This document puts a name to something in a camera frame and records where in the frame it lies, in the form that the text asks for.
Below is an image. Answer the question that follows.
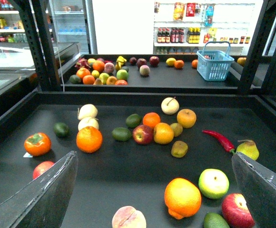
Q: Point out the red apple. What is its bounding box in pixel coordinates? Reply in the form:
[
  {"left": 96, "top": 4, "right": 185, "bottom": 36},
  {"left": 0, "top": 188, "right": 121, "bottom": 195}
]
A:
[
  {"left": 221, "top": 193, "right": 255, "bottom": 228},
  {"left": 132, "top": 124, "right": 153, "bottom": 145}
]

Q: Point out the red chili pepper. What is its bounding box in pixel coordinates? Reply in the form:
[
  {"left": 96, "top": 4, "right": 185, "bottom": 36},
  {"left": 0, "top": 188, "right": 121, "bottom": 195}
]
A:
[{"left": 202, "top": 130, "right": 235, "bottom": 154}]

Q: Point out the white price tag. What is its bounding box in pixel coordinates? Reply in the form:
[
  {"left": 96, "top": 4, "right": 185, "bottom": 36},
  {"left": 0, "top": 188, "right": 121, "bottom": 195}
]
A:
[{"left": 23, "top": 152, "right": 33, "bottom": 158}]

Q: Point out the golden round pear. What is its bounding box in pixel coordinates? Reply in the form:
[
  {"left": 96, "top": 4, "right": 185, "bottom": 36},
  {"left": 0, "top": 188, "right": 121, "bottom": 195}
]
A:
[{"left": 177, "top": 109, "right": 197, "bottom": 128}]

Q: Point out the red apple middle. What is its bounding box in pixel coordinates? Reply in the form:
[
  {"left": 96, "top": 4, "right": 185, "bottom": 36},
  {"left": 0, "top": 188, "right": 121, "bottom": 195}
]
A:
[{"left": 132, "top": 124, "right": 153, "bottom": 145}]

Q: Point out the red pomegranate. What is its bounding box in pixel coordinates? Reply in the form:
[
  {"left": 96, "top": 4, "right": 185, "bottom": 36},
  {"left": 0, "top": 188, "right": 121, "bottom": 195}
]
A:
[{"left": 32, "top": 161, "right": 54, "bottom": 180}]

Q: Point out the orange persimmon with green calyx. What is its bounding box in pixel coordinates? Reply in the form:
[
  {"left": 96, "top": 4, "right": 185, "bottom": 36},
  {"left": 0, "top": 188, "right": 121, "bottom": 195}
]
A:
[{"left": 24, "top": 133, "right": 51, "bottom": 157}]

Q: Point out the small orange tangerine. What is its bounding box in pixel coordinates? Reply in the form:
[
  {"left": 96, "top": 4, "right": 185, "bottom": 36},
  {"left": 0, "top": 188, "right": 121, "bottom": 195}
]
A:
[{"left": 142, "top": 112, "right": 161, "bottom": 129}]

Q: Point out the yellow orange fruit middle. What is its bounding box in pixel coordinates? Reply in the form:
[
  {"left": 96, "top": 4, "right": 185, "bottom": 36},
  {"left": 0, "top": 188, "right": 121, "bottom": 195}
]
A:
[{"left": 153, "top": 123, "right": 174, "bottom": 144}]

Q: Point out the green apple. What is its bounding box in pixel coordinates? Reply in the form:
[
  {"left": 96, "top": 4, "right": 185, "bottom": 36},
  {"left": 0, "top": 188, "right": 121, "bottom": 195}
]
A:
[{"left": 198, "top": 169, "right": 229, "bottom": 200}]

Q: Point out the white pear with stem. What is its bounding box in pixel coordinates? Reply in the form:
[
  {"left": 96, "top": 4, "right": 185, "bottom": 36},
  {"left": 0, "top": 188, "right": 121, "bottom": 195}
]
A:
[{"left": 161, "top": 97, "right": 179, "bottom": 115}]

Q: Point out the small blue basket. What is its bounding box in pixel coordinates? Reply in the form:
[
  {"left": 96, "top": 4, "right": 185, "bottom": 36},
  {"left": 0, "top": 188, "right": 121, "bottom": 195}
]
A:
[{"left": 197, "top": 41, "right": 235, "bottom": 81}]

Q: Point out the brown kiwi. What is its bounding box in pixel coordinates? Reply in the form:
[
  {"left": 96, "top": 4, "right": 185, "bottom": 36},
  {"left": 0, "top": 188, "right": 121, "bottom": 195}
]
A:
[
  {"left": 170, "top": 123, "right": 183, "bottom": 137},
  {"left": 171, "top": 141, "right": 188, "bottom": 158}
]

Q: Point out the brown kiwi lower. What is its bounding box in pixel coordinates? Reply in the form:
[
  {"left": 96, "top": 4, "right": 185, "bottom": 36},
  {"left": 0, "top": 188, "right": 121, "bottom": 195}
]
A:
[{"left": 171, "top": 141, "right": 188, "bottom": 158}]

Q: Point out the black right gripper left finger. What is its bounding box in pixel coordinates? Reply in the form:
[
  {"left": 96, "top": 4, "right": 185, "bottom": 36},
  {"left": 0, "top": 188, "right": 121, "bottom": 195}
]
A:
[{"left": 0, "top": 151, "right": 79, "bottom": 228}]

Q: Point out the orange with navel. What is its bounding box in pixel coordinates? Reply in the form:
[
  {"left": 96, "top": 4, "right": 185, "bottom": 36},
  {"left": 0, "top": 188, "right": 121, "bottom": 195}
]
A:
[{"left": 164, "top": 178, "right": 202, "bottom": 220}]

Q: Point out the dark green avocado left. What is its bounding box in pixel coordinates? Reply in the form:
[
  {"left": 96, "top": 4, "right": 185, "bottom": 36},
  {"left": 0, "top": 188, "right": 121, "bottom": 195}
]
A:
[{"left": 53, "top": 122, "right": 69, "bottom": 138}]

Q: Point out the large orange mandarin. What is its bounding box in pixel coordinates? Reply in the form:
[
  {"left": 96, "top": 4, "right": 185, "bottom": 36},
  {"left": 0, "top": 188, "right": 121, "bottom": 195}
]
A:
[{"left": 76, "top": 126, "right": 103, "bottom": 153}]

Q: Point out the green mango front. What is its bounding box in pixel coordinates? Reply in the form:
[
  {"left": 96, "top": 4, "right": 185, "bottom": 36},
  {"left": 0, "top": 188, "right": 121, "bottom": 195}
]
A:
[{"left": 203, "top": 212, "right": 230, "bottom": 228}]

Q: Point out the black back fruit tray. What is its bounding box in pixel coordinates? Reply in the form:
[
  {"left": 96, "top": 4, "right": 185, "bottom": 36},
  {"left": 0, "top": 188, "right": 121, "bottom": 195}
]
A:
[{"left": 62, "top": 55, "right": 244, "bottom": 94}]

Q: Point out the white pear lower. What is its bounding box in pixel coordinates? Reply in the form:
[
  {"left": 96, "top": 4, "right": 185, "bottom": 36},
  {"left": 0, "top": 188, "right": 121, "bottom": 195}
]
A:
[{"left": 78, "top": 117, "right": 99, "bottom": 131}]

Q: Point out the red apple front right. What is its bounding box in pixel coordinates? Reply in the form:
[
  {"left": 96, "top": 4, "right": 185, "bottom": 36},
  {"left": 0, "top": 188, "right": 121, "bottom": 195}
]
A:
[{"left": 221, "top": 193, "right": 255, "bottom": 228}]

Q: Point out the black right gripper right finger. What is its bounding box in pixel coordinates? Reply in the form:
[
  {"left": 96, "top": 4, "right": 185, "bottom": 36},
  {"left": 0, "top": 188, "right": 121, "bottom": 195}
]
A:
[{"left": 231, "top": 152, "right": 276, "bottom": 228}]

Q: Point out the pink peach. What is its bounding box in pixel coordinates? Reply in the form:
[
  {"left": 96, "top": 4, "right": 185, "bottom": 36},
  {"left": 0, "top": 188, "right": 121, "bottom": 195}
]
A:
[{"left": 111, "top": 206, "right": 147, "bottom": 228}]

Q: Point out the brown kiwi upper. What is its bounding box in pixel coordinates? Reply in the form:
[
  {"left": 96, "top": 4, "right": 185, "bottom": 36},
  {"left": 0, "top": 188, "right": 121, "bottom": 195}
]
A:
[{"left": 170, "top": 123, "right": 183, "bottom": 137}]

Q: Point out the white pear upper left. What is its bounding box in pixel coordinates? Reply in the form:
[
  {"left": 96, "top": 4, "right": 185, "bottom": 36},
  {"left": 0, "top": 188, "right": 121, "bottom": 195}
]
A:
[{"left": 78, "top": 104, "right": 98, "bottom": 120}]

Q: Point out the green lime upper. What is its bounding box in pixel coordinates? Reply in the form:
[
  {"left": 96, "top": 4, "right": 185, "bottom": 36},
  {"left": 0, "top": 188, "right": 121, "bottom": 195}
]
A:
[{"left": 126, "top": 114, "right": 142, "bottom": 128}]

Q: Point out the black fruit display tray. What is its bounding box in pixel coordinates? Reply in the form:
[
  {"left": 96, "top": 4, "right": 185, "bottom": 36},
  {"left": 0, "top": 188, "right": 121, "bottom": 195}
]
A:
[{"left": 0, "top": 92, "right": 276, "bottom": 228}]

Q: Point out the pile of fruits back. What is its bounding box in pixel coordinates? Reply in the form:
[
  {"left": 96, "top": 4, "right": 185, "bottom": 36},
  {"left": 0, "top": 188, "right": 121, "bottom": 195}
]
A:
[{"left": 67, "top": 56, "right": 161, "bottom": 87}]

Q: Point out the yellow pear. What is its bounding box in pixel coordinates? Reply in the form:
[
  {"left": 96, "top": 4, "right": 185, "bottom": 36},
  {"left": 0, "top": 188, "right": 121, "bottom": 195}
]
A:
[{"left": 236, "top": 139, "right": 259, "bottom": 161}]

